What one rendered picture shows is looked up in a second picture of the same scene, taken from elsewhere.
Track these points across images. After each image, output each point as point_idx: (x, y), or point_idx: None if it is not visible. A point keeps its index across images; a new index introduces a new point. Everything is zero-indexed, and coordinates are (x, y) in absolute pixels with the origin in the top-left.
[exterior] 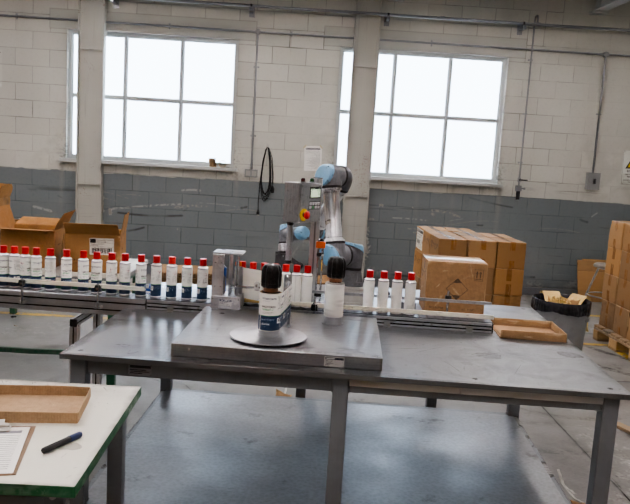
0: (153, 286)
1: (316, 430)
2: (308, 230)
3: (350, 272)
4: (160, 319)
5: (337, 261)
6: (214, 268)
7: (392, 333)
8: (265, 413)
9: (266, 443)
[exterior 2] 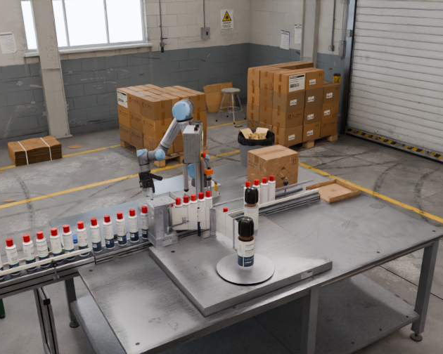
0: (96, 244)
1: None
2: (164, 152)
3: (204, 176)
4: (126, 272)
5: (255, 192)
6: (156, 218)
7: (277, 223)
8: None
9: None
